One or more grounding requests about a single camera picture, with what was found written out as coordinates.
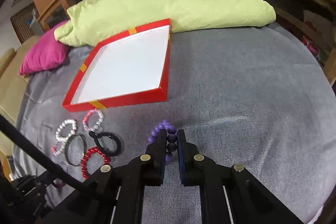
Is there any black hair tie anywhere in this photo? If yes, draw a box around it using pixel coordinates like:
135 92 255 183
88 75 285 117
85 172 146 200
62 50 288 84
88 130 123 157

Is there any silver metal bangle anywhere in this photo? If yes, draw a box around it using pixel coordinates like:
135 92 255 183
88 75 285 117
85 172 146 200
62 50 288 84
64 134 87 166

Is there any grey blanket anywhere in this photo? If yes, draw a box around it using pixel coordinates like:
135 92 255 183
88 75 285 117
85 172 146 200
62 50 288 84
17 23 335 223

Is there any wooden side table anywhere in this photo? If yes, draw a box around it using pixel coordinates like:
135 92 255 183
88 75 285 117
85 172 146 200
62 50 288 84
266 0 335 85

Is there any white pearl bracelet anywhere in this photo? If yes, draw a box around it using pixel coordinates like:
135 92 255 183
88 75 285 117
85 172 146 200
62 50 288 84
55 119 78 143

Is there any small pink pearl bracelet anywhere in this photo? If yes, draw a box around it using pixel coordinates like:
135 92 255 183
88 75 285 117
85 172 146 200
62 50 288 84
51 140 67 157

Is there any light green folded quilt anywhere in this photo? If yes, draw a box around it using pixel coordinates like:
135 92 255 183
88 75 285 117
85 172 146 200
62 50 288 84
54 0 276 47

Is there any purple bead bracelet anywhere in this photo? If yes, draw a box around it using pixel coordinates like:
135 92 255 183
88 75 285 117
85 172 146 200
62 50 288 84
147 119 178 164

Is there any pink white bead bracelet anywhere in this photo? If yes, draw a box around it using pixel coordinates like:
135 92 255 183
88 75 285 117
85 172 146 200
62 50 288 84
82 109 105 132

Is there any red bead bracelet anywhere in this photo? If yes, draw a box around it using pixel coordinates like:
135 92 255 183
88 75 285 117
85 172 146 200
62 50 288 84
80 146 111 180

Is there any beige leather sofa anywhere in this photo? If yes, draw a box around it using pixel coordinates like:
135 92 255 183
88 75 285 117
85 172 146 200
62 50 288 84
0 35 42 162

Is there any red shallow box lid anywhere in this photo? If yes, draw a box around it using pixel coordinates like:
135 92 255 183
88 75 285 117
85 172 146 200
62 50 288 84
62 19 171 112

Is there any black cable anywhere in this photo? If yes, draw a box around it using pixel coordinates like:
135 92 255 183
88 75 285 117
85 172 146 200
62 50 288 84
0 113 90 192

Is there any magenta pillow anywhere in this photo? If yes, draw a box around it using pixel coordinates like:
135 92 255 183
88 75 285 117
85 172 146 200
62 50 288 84
18 20 70 76

